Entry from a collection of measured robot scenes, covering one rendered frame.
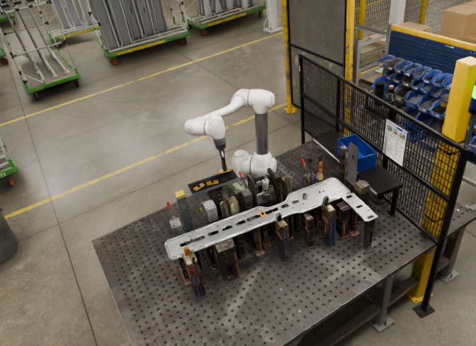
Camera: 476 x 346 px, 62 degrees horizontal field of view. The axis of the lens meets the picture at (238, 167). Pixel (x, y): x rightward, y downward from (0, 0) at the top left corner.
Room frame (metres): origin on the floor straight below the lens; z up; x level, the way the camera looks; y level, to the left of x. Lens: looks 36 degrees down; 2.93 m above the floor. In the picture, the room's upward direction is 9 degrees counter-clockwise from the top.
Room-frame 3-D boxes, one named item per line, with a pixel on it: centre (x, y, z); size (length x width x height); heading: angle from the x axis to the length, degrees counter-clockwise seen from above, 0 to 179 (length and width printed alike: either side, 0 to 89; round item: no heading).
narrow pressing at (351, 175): (2.27, -0.82, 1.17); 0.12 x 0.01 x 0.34; 17
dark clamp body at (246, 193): (2.25, -0.03, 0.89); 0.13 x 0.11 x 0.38; 17
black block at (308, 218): (1.98, -0.43, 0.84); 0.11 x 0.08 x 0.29; 17
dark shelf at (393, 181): (2.52, -0.92, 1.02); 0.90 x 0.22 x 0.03; 17
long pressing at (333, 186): (2.05, -0.11, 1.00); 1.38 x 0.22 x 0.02; 107
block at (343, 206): (2.05, -0.69, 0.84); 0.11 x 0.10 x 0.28; 17
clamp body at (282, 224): (1.92, -0.23, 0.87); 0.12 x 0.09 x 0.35; 17
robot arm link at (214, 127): (2.37, 0.11, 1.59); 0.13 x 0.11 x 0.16; 69
